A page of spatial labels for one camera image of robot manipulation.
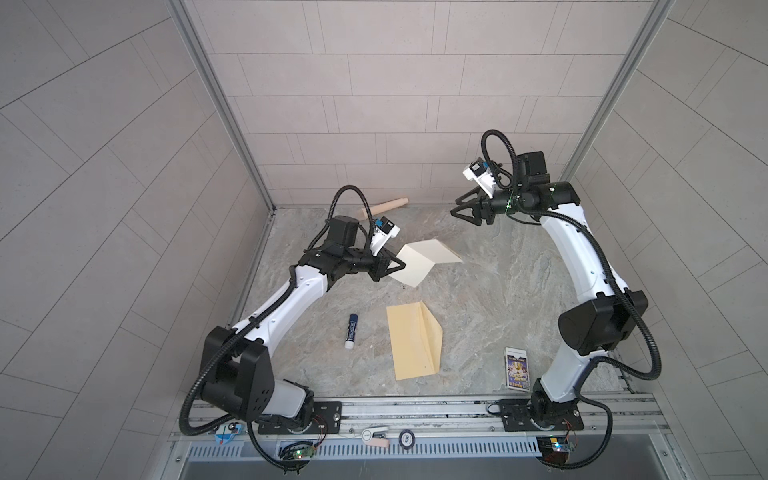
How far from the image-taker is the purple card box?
2.52 feet

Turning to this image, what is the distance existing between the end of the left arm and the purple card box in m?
0.43

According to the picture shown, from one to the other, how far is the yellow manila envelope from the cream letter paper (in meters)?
0.16

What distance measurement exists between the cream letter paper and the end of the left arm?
0.19ft

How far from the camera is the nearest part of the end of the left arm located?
58cm

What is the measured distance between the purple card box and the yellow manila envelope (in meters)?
0.18

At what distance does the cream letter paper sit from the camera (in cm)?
72

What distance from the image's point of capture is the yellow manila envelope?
80cm
